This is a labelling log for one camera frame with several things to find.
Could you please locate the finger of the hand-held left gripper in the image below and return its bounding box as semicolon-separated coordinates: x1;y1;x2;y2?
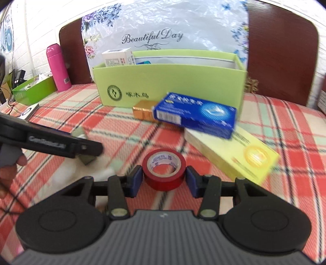
69;138;104;158

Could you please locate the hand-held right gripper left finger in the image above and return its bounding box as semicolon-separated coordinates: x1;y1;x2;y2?
61;165;142;220

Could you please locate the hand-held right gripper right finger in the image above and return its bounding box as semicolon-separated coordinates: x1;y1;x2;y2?
185;165;268;220

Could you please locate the grey green sponge block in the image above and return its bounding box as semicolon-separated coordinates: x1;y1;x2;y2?
71;129;99;166

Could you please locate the red tape roll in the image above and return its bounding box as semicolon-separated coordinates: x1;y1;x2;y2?
142;149;186;192

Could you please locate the light green cardboard box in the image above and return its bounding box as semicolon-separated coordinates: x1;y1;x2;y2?
92;50;249;109

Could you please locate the white medicine box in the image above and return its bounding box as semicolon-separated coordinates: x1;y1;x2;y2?
102;48;135;68

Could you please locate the person's left hand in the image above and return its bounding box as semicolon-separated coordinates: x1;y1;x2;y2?
0;155;28;200

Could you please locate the white cloth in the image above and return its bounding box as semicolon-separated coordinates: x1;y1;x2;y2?
58;155;130;184

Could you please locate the green open tray box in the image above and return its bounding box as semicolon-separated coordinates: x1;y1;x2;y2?
11;75;58;106

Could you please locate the yellow flat box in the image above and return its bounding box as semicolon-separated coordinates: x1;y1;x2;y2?
184;126;280;185

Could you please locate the dark blue flat box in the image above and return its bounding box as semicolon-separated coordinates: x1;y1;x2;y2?
152;92;238;139

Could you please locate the small black device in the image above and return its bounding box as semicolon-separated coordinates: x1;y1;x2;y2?
12;69;26;85

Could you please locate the gold small box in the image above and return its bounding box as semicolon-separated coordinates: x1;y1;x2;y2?
132;100;160;122

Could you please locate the pink thermos bottle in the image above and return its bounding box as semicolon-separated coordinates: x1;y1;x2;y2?
46;43;72;93

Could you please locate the plaid blanket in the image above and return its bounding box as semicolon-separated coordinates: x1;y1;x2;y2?
0;82;326;265

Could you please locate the gold ornament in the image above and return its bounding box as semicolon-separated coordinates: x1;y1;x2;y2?
246;77;259;94

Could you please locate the brown wooden headboard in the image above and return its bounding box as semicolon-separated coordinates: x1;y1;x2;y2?
58;2;320;107

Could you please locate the floral plastic bag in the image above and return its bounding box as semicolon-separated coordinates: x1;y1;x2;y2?
81;0;249;83

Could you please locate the black cable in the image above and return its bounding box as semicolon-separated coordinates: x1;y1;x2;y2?
0;84;16;116

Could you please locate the blue wall sticker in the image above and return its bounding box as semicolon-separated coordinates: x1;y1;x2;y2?
0;14;13;54

